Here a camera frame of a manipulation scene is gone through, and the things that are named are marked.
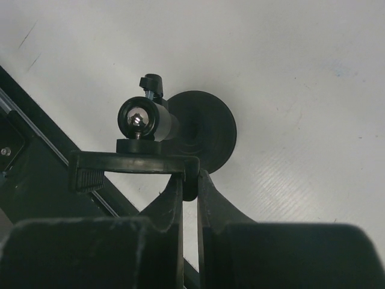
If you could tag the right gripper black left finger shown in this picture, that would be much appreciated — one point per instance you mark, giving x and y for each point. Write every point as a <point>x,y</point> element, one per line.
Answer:
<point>143,251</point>

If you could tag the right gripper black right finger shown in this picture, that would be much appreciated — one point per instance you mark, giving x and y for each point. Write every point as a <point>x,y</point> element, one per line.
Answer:
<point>237,252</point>

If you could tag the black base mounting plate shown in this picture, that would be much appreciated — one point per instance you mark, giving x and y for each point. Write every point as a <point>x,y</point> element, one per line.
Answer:
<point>34,178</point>

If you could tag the black round-base phone holder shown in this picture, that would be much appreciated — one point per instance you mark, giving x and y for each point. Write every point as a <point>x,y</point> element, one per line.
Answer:
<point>190,132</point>

